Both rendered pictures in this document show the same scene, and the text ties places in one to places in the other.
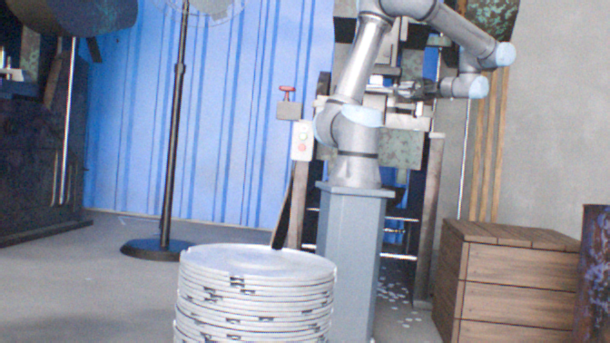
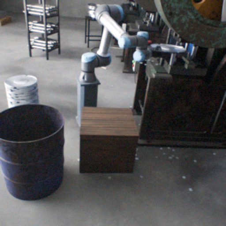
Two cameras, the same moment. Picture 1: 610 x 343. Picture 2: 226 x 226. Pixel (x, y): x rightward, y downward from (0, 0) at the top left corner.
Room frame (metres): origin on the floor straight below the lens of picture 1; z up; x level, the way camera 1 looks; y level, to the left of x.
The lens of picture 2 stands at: (1.65, -2.06, 1.25)
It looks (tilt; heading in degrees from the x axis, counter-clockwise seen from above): 30 degrees down; 79
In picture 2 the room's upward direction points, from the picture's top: 5 degrees clockwise
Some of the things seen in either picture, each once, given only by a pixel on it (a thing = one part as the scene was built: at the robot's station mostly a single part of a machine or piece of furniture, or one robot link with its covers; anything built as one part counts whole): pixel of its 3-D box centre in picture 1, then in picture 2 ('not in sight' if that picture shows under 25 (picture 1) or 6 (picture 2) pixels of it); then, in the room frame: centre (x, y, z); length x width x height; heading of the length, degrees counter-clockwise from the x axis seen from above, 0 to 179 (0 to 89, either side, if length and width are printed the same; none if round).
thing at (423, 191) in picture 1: (427, 180); (199, 100); (2.66, -0.53, 0.45); 0.92 x 0.12 x 0.90; 175
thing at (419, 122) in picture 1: (372, 120); (179, 62); (2.54, -0.25, 0.68); 0.45 x 0.30 x 0.06; 85
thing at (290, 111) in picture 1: (289, 124); not in sight; (2.34, 0.08, 0.62); 0.10 x 0.06 x 0.20; 85
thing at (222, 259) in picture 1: (259, 260); (21, 80); (1.14, 0.07, 0.33); 0.29 x 0.29 x 0.01
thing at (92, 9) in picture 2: not in sight; (96, 25); (2.08, 2.83, 0.40); 0.45 x 0.40 x 0.79; 97
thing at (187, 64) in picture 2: (415, 104); (188, 58); (2.53, -0.42, 0.76); 0.17 x 0.06 x 0.10; 85
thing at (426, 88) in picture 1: (428, 88); (150, 52); (2.21, -0.41, 0.80); 0.12 x 0.09 x 0.08; 47
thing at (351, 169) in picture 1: (356, 169); (88, 74); (1.77, -0.14, 0.50); 0.15 x 0.15 x 0.10
